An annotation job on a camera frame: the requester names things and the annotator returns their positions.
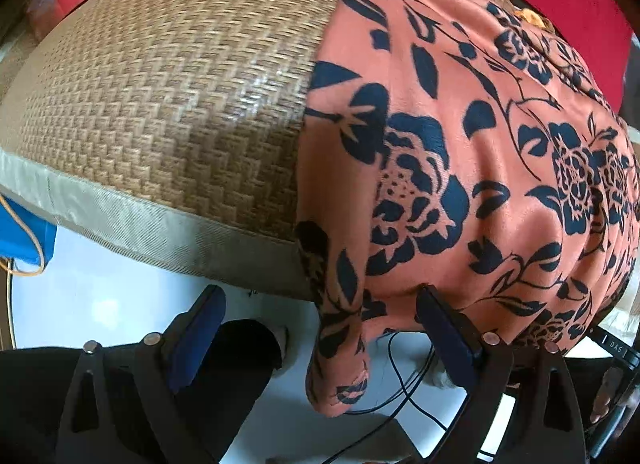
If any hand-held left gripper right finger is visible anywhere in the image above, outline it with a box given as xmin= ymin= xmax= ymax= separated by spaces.
xmin=415 ymin=285 xmax=588 ymax=464

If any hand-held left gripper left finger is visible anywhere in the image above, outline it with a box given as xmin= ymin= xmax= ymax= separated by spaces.
xmin=60 ymin=285 xmax=236 ymax=464

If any orange floral garment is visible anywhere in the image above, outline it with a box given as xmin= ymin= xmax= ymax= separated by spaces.
xmin=295 ymin=0 xmax=640 ymax=417

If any person's leg in black pants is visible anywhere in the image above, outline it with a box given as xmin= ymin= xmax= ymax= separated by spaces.
xmin=0 ymin=319 xmax=293 ymax=464

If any woven rattan mat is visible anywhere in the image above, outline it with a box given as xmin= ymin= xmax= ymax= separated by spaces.
xmin=0 ymin=0 xmax=396 ymax=302

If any black cable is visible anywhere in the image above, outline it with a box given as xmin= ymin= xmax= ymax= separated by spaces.
xmin=387 ymin=330 xmax=453 ymax=435
xmin=310 ymin=341 xmax=437 ymax=464

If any orange cord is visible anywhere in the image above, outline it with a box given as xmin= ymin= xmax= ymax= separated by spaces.
xmin=0 ymin=191 xmax=47 ymax=277

